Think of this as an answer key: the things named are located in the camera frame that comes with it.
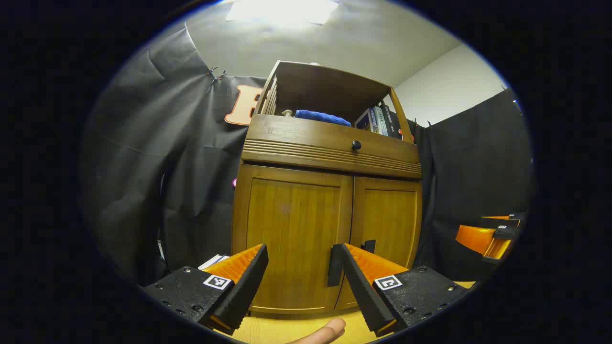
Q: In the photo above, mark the black upright book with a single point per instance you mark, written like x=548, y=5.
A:
x=394, y=124

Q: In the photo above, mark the wooden cabinet door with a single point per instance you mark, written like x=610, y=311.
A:
x=387, y=215
x=296, y=224

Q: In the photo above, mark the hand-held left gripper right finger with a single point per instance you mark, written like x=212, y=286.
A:
x=363, y=296

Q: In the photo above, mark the folded blue towel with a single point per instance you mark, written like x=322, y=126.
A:
x=320, y=116

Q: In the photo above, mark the ceiling light panel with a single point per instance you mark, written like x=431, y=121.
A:
x=282, y=10

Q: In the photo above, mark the round black drawer knob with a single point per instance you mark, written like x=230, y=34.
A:
x=356, y=145

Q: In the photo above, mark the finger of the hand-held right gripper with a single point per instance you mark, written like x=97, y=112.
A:
x=499, y=222
x=504, y=233

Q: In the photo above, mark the grey upright book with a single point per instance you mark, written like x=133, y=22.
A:
x=380, y=122

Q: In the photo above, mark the blue upright book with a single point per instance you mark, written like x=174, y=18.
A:
x=364, y=122

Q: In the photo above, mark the small pale object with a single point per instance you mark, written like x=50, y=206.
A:
x=287, y=113

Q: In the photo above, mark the wooden cabinet drawer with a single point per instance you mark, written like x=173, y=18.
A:
x=306, y=134

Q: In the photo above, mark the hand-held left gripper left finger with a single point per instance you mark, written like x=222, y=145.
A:
x=244, y=291

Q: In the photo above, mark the wooden shoe cabinet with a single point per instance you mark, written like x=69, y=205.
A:
x=334, y=95

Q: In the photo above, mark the black backdrop cloth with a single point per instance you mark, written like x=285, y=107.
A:
x=143, y=167

